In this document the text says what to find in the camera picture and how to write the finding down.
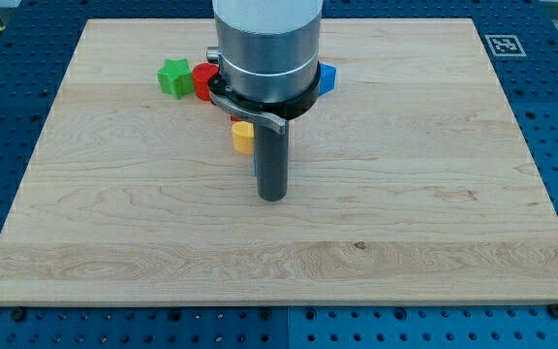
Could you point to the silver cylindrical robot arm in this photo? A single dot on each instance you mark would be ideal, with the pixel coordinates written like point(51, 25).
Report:
point(268, 49)

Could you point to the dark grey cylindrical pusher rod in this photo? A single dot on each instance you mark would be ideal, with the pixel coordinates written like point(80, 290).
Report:
point(271, 152)

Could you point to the yellow block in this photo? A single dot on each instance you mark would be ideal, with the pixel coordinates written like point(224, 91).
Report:
point(243, 137)

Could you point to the blue block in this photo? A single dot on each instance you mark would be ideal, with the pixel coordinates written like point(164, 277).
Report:
point(328, 78)

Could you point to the red cylinder block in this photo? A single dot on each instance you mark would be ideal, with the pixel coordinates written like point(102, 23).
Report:
point(201, 75)

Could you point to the light wooden board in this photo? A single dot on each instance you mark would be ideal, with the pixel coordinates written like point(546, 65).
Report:
point(410, 182)

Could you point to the green star block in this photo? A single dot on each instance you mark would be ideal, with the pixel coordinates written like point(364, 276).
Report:
point(175, 78)

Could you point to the white fiducial marker tag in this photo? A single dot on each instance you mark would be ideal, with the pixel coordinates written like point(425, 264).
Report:
point(505, 45)

